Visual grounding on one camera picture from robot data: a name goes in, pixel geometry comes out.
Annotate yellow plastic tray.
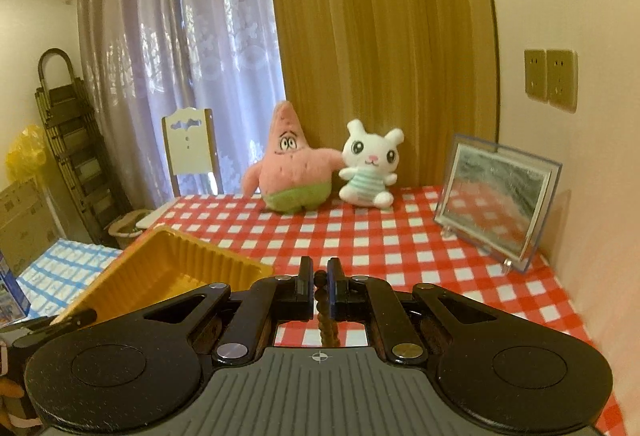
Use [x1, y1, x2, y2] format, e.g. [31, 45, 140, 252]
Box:
[54, 227, 272, 323]

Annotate dark wooden bead necklace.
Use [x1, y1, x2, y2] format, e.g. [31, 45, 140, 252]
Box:
[312, 269, 343, 350]

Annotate person's left hand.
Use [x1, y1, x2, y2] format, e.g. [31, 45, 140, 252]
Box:
[0, 342, 44, 432]

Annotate blue printed box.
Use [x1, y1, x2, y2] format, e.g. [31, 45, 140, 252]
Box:
[0, 253, 30, 327]

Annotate blue white checkered bedsheet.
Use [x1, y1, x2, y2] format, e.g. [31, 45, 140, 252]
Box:
[17, 239, 122, 319]

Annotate beige waste basket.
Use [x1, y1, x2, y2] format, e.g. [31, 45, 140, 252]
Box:
[107, 209, 151, 250]

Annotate cardboard box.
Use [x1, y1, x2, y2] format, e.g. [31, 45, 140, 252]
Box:
[0, 179, 61, 276]

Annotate yellow plastic bag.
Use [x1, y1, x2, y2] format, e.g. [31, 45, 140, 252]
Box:
[6, 124, 47, 183]

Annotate red white checkered tablecloth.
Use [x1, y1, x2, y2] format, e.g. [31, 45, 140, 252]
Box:
[119, 185, 626, 436]

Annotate framed sand art picture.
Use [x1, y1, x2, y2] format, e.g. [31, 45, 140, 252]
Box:
[434, 134, 562, 273]

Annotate dark folded ladder rack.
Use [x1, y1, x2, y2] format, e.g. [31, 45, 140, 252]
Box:
[35, 48, 132, 248]

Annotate white wooden chair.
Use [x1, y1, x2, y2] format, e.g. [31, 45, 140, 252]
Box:
[136, 107, 221, 230]

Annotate pink starfish plush toy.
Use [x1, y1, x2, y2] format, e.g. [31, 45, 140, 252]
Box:
[241, 100, 346, 214]

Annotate white bunny plush toy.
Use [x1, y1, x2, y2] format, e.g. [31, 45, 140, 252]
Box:
[338, 119, 405, 209]

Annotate lilac lace curtain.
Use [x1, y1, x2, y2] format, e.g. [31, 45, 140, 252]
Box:
[77, 0, 285, 209]

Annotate wooden wardrobe panel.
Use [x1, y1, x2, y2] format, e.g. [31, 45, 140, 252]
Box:
[273, 0, 499, 187]

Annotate gold wall socket left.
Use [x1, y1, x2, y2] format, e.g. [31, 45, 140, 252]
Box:
[524, 50, 548, 102]

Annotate gold wall socket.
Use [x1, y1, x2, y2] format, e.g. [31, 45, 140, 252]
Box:
[524, 50, 548, 102]
[546, 50, 578, 113]

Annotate gold wall socket right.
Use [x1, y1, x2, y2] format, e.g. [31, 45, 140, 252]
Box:
[546, 50, 578, 113]

